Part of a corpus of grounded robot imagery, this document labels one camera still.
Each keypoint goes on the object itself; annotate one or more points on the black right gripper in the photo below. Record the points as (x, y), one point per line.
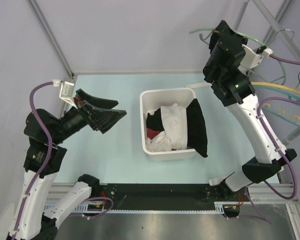
(222, 27)

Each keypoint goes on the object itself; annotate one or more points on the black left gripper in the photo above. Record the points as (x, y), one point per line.
(104, 119)

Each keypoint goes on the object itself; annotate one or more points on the pale green plastic hanger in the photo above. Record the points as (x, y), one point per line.
(258, 50)

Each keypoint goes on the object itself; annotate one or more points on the red tank top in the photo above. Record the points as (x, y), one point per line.
(159, 141)

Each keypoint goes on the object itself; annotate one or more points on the white tank top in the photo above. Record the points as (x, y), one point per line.
(173, 120)

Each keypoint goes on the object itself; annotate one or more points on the yellow plastic hanger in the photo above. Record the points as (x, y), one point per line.
(293, 93)

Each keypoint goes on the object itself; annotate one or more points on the teal plastic hanger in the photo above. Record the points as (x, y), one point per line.
(280, 101)

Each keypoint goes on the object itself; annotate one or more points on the black tank top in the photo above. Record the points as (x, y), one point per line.
(196, 129)

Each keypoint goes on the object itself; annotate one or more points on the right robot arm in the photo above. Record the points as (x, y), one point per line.
(229, 53)

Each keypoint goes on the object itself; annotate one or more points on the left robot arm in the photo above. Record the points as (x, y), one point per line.
(43, 162)

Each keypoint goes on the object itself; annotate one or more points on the white plastic basket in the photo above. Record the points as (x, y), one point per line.
(150, 101)

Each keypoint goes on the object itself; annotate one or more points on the metal clothes rack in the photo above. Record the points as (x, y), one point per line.
(228, 146)

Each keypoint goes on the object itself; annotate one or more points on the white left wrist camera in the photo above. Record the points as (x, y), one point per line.
(66, 90)

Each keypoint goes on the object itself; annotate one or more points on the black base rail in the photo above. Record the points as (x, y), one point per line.
(166, 195)

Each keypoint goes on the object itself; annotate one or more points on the white cable duct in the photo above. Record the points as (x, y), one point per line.
(96, 208)

